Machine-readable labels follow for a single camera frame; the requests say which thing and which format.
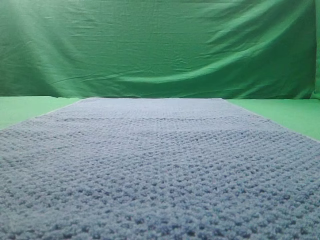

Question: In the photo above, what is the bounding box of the green backdrop cloth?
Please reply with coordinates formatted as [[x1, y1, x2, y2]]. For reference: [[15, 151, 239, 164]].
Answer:
[[0, 0, 320, 99]]

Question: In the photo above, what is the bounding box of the blue waffle-weave towel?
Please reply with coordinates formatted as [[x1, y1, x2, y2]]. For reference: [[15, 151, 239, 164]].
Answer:
[[0, 98, 320, 240]]

